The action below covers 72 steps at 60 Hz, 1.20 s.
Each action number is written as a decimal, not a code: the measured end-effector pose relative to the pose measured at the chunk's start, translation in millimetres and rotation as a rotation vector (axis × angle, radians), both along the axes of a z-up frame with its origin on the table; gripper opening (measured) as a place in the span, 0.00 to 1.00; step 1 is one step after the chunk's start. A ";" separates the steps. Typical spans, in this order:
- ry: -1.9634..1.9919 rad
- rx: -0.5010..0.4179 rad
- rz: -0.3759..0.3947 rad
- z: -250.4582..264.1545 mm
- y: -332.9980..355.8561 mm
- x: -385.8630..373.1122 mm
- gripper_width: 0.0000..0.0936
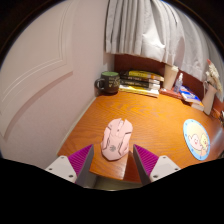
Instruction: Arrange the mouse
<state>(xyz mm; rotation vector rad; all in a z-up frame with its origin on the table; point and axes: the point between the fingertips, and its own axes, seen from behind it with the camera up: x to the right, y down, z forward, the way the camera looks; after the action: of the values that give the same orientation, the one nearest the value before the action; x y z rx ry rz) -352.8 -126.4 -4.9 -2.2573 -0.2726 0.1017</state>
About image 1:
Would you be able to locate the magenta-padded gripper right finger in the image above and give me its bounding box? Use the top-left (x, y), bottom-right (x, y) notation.
top-left (133, 144), bottom-right (182, 186)

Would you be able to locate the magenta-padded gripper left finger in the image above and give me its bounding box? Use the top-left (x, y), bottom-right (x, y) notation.
top-left (45, 143), bottom-right (96, 188)

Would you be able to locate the pink computer mouse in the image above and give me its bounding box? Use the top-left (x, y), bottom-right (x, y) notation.
top-left (100, 117), bottom-right (134, 162)

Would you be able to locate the round cartoon print mouse pad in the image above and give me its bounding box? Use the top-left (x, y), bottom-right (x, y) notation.
top-left (182, 118), bottom-right (212, 162)

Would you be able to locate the orange book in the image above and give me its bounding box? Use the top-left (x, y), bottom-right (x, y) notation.
top-left (190, 99), bottom-right (205, 112)

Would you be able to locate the reddish brown book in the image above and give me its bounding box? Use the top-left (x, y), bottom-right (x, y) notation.
top-left (159, 87), bottom-right (184, 100)

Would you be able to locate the blue book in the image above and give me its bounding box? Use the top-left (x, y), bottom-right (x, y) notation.
top-left (179, 85), bottom-right (202, 104)

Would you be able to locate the white ceramic vase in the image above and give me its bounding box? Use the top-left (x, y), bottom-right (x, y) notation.
top-left (201, 81), bottom-right (218, 116)

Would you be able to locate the clear spray bottle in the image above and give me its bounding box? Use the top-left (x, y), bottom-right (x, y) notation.
top-left (173, 72), bottom-right (184, 94)

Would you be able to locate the cream tumbler with lid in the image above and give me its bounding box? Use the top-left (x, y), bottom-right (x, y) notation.
top-left (163, 63), bottom-right (180, 91)

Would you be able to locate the dark mug with green inside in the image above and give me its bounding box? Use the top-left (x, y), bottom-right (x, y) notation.
top-left (94, 71), bottom-right (121, 95)

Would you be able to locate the white daisy bouquet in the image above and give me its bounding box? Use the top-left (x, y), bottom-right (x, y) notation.
top-left (203, 58), bottom-right (224, 94)

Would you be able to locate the white pleated curtain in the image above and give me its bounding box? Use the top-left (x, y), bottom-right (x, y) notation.
top-left (104, 0), bottom-right (224, 101)

